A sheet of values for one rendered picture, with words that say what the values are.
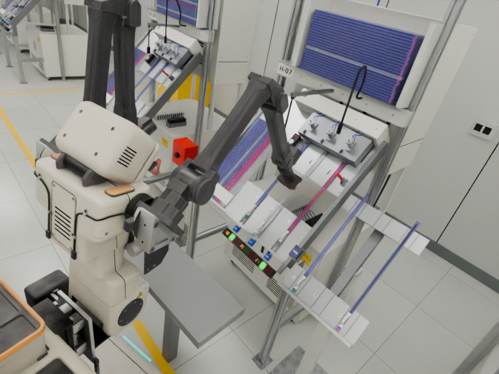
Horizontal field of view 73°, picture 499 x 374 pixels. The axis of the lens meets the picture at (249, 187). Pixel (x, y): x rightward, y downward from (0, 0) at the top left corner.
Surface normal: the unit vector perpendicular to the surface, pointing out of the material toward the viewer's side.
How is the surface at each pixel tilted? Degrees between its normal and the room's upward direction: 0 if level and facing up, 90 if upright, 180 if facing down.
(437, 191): 90
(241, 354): 0
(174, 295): 0
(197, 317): 0
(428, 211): 90
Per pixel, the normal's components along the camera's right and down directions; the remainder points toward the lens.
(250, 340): 0.18, -0.83
